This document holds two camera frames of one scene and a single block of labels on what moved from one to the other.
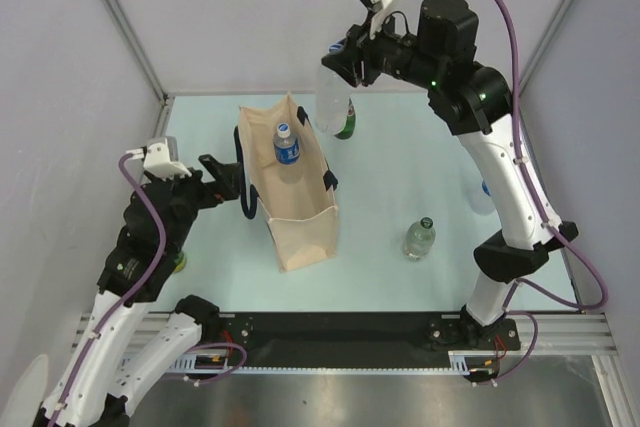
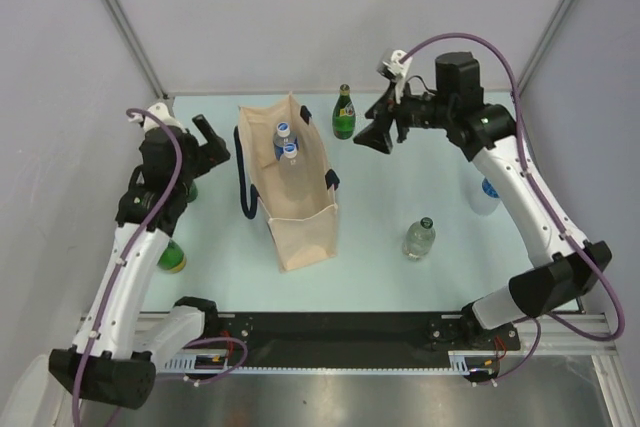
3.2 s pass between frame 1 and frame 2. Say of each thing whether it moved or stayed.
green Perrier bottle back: stayed
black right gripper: moved
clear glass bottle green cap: stayed
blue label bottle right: stayed
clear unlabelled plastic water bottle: moved
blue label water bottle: stayed
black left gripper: moved
